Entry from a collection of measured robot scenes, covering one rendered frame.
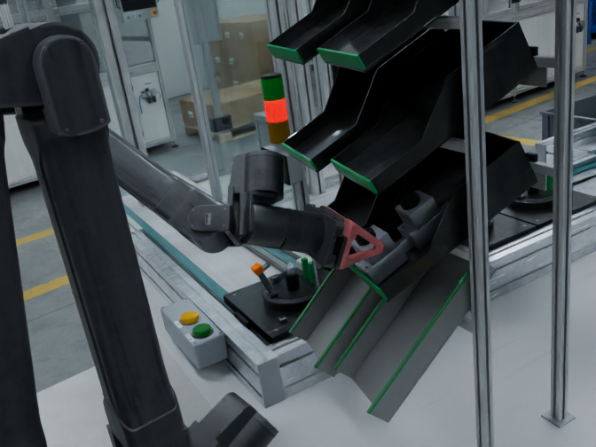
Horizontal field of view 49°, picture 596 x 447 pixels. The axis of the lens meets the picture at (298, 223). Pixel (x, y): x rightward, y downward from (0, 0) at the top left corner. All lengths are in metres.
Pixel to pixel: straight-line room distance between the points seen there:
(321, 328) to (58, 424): 0.57
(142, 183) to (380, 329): 0.46
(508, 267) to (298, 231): 0.81
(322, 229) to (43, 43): 0.50
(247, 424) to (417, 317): 0.44
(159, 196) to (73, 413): 0.68
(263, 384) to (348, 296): 0.24
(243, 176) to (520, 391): 0.69
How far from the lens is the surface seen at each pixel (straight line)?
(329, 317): 1.20
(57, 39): 0.49
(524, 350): 1.41
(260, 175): 0.86
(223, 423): 0.70
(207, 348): 1.36
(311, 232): 0.87
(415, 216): 0.94
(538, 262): 1.66
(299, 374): 1.30
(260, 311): 1.39
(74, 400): 1.49
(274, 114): 1.49
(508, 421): 1.23
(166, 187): 0.89
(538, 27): 7.39
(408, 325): 1.07
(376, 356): 1.09
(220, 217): 0.84
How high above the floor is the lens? 1.64
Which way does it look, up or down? 22 degrees down
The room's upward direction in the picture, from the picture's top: 8 degrees counter-clockwise
